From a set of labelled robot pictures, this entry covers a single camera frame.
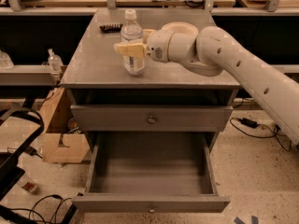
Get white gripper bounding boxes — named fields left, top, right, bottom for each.
left=113, top=29, right=174, bottom=63

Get clear plastic water bottle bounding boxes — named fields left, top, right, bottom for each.
left=121, top=8, right=145, bottom=76

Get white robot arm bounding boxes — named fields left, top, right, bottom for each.
left=114, top=26, right=299, bottom=144

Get grey wooden drawer cabinet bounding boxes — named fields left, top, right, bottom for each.
left=61, top=8, right=240, bottom=147

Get clear pump bottle left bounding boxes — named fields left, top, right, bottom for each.
left=48, top=49, right=63, bottom=72

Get closed grey top drawer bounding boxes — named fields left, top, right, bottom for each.
left=71, top=105, right=233, bottom=132

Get open grey middle drawer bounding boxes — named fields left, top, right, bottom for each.
left=73, top=132, right=230, bottom=213

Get cardboard box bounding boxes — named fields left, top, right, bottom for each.
left=38, top=87, right=92, bottom=164

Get clear plastic dome lid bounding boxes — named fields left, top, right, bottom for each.
left=0, top=50, right=14, bottom=69

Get black power adapter with cable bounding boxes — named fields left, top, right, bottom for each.
left=229, top=118, right=292, bottom=152

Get black floor cables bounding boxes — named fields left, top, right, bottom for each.
left=8, top=193, right=78, bottom=224

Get black chair frame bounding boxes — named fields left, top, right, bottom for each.
left=0, top=106, right=45, bottom=201

